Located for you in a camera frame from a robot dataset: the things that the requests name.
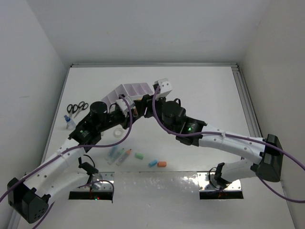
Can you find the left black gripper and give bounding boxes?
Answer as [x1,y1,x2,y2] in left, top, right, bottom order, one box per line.
[97,108,139,132]

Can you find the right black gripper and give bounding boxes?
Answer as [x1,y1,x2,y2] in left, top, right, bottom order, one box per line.
[134,92,173,135]

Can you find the orange marker cap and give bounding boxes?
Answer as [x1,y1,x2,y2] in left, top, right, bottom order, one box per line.
[157,161,167,167]

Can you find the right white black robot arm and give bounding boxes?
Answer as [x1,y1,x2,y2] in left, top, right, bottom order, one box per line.
[136,94,283,189]

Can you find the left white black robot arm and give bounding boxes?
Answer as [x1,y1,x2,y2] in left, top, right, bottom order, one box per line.
[5,98,141,224]

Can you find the clear glue bottle blue cap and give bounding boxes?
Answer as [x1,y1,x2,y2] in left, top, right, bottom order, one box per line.
[64,115,76,130]

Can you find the clear tape roll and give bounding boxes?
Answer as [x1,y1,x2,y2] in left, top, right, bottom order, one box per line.
[113,128,124,138]

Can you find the blue tipped marker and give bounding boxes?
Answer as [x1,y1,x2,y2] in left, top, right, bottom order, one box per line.
[104,146,118,161]

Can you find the white organizer lying tilted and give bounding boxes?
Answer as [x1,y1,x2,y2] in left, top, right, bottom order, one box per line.
[101,84,130,111]

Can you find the white organizer upright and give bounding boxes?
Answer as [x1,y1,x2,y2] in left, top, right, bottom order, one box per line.
[123,83,153,100]

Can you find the green tipped marker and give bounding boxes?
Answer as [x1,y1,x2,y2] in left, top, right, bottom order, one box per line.
[108,148,124,165]

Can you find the green marker cap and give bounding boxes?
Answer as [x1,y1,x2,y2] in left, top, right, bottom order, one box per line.
[134,153,144,160]

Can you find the blue marker cap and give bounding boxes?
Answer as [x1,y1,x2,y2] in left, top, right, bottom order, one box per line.
[148,160,158,167]

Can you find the white front cover board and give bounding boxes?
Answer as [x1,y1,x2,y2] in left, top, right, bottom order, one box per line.
[40,172,294,229]

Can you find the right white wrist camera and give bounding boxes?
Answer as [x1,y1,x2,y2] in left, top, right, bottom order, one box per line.
[153,78,173,99]

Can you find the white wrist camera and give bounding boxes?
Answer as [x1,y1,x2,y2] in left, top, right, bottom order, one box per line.
[116,96,134,117]
[153,78,173,99]

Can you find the black handled scissors right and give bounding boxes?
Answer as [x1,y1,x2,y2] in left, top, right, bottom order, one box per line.
[74,101,89,117]

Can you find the black handled scissors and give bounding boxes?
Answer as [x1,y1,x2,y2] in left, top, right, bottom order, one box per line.
[67,104,78,114]
[74,101,89,117]

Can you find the black handled scissors left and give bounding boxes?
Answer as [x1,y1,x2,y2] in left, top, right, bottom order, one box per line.
[67,104,78,114]

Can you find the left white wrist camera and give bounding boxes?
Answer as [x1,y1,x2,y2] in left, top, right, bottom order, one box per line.
[116,96,134,117]

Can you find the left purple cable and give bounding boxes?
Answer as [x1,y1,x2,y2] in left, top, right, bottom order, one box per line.
[0,94,133,229]

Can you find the purple cable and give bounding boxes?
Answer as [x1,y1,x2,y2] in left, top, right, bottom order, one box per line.
[152,85,305,204]
[0,94,133,229]

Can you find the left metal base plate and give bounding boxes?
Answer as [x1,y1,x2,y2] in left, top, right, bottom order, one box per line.
[70,172,114,192]

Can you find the metal base plate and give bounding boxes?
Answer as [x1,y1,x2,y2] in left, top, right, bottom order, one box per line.
[70,172,114,192]
[197,171,242,192]

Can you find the aluminium frame rail back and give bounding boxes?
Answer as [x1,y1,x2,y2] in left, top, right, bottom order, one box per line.
[71,62,238,68]

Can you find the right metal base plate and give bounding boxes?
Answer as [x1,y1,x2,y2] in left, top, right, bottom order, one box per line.
[197,171,242,192]

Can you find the aluminium frame rail right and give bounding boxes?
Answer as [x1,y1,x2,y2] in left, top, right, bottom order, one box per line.
[232,64,263,137]

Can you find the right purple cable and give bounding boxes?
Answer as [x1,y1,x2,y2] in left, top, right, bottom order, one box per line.
[152,85,305,204]

